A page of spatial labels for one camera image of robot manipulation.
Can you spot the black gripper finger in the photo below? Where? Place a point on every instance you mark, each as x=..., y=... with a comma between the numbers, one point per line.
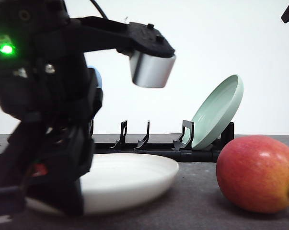
x=57, y=187
x=26, y=147

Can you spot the white plate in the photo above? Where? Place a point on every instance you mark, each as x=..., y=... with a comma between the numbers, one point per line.
x=119, y=182

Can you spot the red pomegranate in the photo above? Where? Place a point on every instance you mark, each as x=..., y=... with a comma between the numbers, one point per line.
x=254, y=172

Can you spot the blue plate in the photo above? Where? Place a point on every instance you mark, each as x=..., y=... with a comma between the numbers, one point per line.
x=98, y=76

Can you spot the light green plate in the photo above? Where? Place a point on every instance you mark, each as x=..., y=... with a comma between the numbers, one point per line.
x=216, y=112

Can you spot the black plastic plate rack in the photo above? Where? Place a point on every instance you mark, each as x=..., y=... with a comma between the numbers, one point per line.
x=182, y=151

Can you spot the black cable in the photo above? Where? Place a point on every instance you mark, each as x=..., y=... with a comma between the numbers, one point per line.
x=99, y=9

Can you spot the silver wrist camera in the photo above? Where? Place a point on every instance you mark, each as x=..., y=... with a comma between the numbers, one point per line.
x=150, y=71

